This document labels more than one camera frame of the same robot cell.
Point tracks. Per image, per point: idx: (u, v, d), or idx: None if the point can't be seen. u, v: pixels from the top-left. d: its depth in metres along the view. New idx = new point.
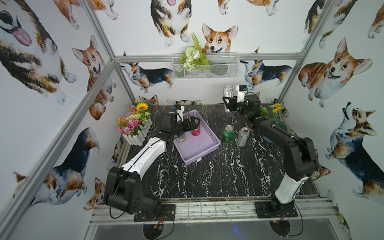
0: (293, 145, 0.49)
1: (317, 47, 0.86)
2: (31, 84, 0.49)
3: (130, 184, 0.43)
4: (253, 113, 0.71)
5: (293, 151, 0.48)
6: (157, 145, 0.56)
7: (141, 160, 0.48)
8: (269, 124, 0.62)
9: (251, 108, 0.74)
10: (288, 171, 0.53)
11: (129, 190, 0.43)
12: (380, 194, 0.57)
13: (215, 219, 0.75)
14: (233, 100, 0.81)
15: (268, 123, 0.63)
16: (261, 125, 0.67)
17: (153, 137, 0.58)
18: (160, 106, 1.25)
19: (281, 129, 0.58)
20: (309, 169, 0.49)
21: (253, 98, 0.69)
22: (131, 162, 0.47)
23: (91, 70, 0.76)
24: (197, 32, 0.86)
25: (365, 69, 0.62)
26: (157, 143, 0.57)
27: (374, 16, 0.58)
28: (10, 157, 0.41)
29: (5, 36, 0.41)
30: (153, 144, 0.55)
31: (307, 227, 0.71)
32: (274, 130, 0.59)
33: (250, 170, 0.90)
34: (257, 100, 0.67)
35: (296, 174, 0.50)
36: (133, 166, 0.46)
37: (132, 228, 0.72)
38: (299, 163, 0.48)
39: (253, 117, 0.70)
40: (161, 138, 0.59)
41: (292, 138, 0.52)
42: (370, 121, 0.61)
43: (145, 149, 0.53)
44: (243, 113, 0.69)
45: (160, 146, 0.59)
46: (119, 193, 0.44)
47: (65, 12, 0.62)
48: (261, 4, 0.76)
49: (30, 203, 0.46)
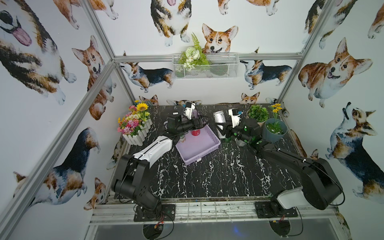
0: (310, 171, 0.44)
1: (317, 47, 0.86)
2: (31, 84, 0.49)
3: (141, 170, 0.45)
4: (254, 138, 0.66)
5: (313, 179, 0.43)
6: (164, 142, 0.61)
7: (151, 151, 0.52)
8: (274, 148, 0.58)
9: (251, 133, 0.69)
10: (312, 199, 0.46)
11: (139, 176, 0.45)
12: (380, 194, 0.57)
13: (215, 219, 0.75)
14: (228, 126, 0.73)
15: (271, 146, 0.59)
16: (265, 151, 0.61)
17: (161, 136, 0.62)
18: (160, 106, 1.25)
19: (288, 152, 0.54)
20: (333, 194, 0.43)
21: (251, 124, 0.64)
22: (141, 151, 0.51)
23: (91, 70, 0.76)
24: (197, 32, 0.86)
25: (365, 69, 0.62)
26: (165, 140, 0.61)
27: (374, 16, 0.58)
28: (11, 157, 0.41)
29: (5, 36, 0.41)
30: (162, 140, 0.60)
31: (307, 227, 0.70)
32: (282, 154, 0.54)
33: (250, 170, 0.90)
34: (256, 124, 0.62)
35: (322, 204, 0.43)
36: (143, 155, 0.49)
37: (132, 228, 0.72)
38: (323, 191, 0.43)
39: (254, 142, 0.66)
40: (168, 137, 0.63)
41: (305, 162, 0.48)
42: (371, 121, 0.61)
43: (153, 143, 0.56)
44: (243, 138, 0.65)
45: (168, 143, 0.63)
46: (126, 181, 0.46)
47: (65, 12, 0.62)
48: (261, 4, 0.76)
49: (30, 203, 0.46)
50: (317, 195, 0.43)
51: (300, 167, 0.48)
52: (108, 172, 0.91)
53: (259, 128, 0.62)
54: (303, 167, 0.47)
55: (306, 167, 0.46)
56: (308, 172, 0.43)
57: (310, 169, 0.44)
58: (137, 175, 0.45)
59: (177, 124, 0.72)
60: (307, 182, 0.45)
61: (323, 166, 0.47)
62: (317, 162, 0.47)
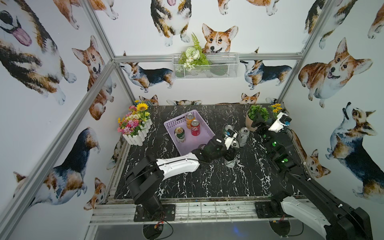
0: (344, 222, 0.39)
1: (317, 47, 0.86)
2: (31, 84, 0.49)
3: (151, 180, 0.44)
4: (282, 155, 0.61)
5: (348, 232, 0.38)
6: (191, 162, 0.58)
7: (172, 165, 0.51)
8: (303, 177, 0.51)
9: (279, 150, 0.59)
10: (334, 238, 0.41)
11: (149, 183, 0.44)
12: (380, 194, 0.57)
13: (215, 219, 0.75)
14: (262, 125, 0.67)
15: (300, 172, 0.52)
16: (293, 176, 0.54)
17: (193, 154, 0.60)
18: (160, 106, 1.25)
19: (319, 185, 0.48)
20: None
21: (282, 141, 0.54)
22: (164, 161, 0.50)
23: (91, 70, 0.76)
24: (197, 32, 0.86)
25: (365, 69, 0.62)
26: (192, 162, 0.59)
27: (374, 16, 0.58)
28: (10, 157, 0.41)
29: (5, 36, 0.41)
30: (190, 159, 0.57)
31: (307, 228, 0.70)
32: (312, 186, 0.48)
33: (250, 170, 0.90)
34: (289, 143, 0.53)
35: None
36: (164, 166, 0.48)
37: (132, 229, 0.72)
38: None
39: (280, 160, 0.58)
40: (197, 158, 0.60)
41: (341, 207, 0.42)
42: (371, 121, 0.61)
43: (181, 158, 0.55)
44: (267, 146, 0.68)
45: (193, 166, 0.61)
46: (138, 179, 0.47)
47: (65, 12, 0.62)
48: (261, 4, 0.76)
49: (30, 203, 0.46)
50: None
51: (335, 215, 0.41)
52: (109, 172, 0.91)
53: (291, 147, 0.52)
54: (338, 214, 0.41)
55: (342, 216, 0.40)
56: (342, 223, 0.39)
57: (346, 219, 0.40)
58: (147, 181, 0.45)
59: (214, 151, 0.68)
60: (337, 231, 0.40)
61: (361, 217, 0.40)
62: (353, 210, 0.41)
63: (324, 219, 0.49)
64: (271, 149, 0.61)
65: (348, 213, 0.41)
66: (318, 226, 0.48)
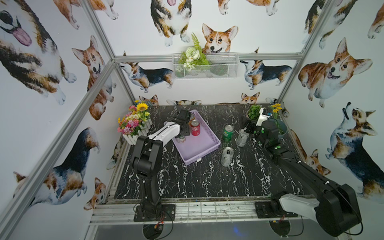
0: (331, 196, 0.40)
1: (317, 47, 0.86)
2: (31, 84, 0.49)
3: (156, 149, 0.52)
4: (271, 142, 0.62)
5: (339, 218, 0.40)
6: (174, 126, 0.68)
7: (162, 133, 0.58)
8: (294, 160, 0.53)
9: (268, 136, 0.65)
10: (324, 223, 0.43)
11: (155, 153, 0.52)
12: (380, 194, 0.57)
13: (215, 219, 0.75)
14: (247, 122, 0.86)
15: (291, 157, 0.55)
16: (284, 160, 0.56)
17: (170, 122, 0.67)
18: (160, 106, 1.25)
19: (309, 167, 0.50)
20: (349, 222, 0.41)
21: (269, 125, 0.60)
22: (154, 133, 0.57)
23: (91, 70, 0.76)
24: (197, 32, 0.86)
25: (365, 69, 0.62)
26: (174, 125, 0.67)
27: (374, 16, 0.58)
28: (10, 158, 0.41)
29: (5, 36, 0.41)
30: (171, 125, 0.66)
31: (307, 227, 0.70)
32: (301, 167, 0.50)
33: (250, 170, 0.90)
34: (275, 128, 0.59)
35: (335, 230, 0.40)
36: (156, 136, 0.55)
37: (132, 229, 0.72)
38: (339, 218, 0.40)
39: (271, 147, 0.61)
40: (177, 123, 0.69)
41: (328, 184, 0.44)
42: (371, 121, 0.61)
43: (164, 128, 0.62)
44: (260, 137, 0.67)
45: (176, 127, 0.70)
46: (142, 158, 0.53)
47: (65, 12, 0.62)
48: (261, 4, 0.76)
49: (30, 204, 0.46)
50: (333, 222, 0.40)
51: (321, 190, 0.43)
52: (108, 172, 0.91)
53: (277, 132, 0.58)
54: (324, 190, 0.43)
55: (328, 191, 0.42)
56: (328, 197, 0.40)
57: (332, 193, 0.41)
58: (152, 154, 0.52)
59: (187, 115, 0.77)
60: (325, 208, 0.41)
61: (346, 191, 0.41)
62: (339, 187, 0.43)
63: (315, 203, 0.51)
64: (262, 137, 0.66)
65: (335, 189, 0.42)
66: (311, 211, 0.49)
